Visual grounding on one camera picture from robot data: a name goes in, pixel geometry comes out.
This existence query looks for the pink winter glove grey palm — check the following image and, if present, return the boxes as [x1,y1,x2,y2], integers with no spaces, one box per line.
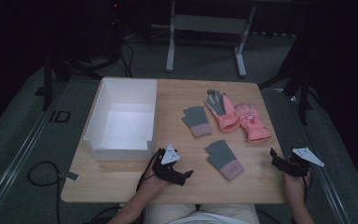
[203,90,242,133]

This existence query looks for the person's left hand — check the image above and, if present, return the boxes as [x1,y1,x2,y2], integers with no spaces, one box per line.
[141,164,169,196]

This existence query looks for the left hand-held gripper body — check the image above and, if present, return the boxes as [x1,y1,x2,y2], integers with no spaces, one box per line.
[151,144,186,185]

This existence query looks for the pink winter glove red print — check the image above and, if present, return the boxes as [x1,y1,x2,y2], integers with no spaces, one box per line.
[234,103,272,144]

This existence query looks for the left hand-held gripper black cable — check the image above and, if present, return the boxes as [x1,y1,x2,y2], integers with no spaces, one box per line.
[135,152,158,193]

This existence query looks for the person's light trousers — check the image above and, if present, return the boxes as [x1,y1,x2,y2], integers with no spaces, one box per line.
[143,203,261,224]

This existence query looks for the grey metal table clip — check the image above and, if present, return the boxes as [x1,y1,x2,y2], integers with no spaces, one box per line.
[58,169,80,182]

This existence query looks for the black floor cable loop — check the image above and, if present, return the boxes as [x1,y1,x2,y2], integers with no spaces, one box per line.
[26,161,62,224]

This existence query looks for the black cables by stand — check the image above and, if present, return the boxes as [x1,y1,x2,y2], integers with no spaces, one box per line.
[117,39,135,78]

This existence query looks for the grey knit glove pink cuff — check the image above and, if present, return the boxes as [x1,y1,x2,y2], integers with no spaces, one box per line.
[204,139,246,182]
[181,105,213,139]

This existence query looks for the metal floor rail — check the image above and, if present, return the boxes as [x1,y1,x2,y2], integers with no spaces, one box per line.
[261,88,352,224]
[0,81,69,224]

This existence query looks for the white storage box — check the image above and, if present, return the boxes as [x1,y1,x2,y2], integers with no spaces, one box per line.
[83,77,158,162]

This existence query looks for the black tripod stand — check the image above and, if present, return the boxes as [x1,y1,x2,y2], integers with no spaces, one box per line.
[258,40,316,126]
[35,46,104,112]

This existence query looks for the person's right hand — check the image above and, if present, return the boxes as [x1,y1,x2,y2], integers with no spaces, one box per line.
[282,171,312,201]

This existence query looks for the white metal desk frame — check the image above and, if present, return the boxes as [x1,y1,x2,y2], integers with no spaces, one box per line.
[165,0,257,78]

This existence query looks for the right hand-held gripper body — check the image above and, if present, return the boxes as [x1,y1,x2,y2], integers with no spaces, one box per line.
[279,147,325,178]

